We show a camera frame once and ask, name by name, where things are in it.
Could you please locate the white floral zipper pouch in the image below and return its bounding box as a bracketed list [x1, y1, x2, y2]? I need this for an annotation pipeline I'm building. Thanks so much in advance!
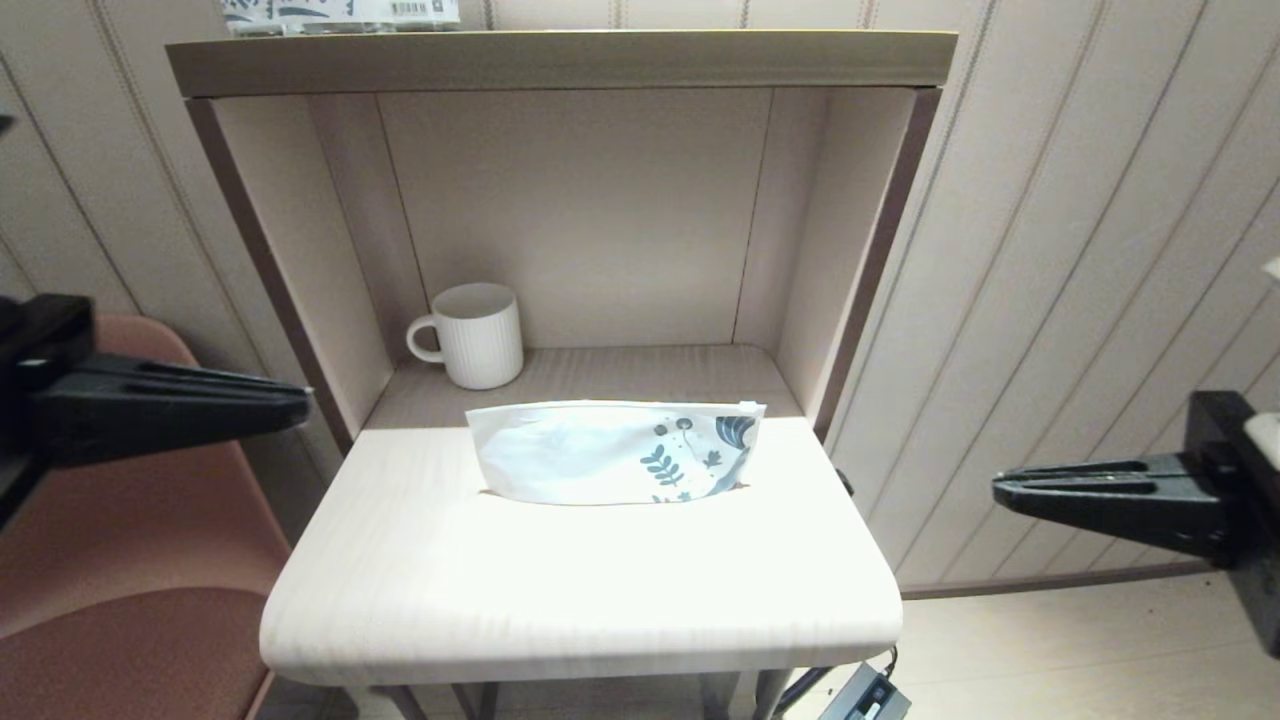
[465, 399, 768, 507]

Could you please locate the brown upholstered chair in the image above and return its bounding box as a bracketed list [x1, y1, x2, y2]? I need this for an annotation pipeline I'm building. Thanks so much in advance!
[0, 313, 301, 720]

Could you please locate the black power adapter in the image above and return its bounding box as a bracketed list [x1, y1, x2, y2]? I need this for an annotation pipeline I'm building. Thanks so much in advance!
[818, 662, 912, 720]

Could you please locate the white ribbed ceramic mug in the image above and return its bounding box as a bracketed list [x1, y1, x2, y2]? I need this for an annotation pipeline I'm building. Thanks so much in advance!
[405, 282, 525, 391]

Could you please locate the white blue patterned package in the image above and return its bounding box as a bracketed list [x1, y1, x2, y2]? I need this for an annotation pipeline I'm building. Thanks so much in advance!
[220, 0, 461, 36]

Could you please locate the light wood shelf desk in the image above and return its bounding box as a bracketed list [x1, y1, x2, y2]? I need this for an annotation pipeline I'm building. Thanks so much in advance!
[165, 30, 958, 720]

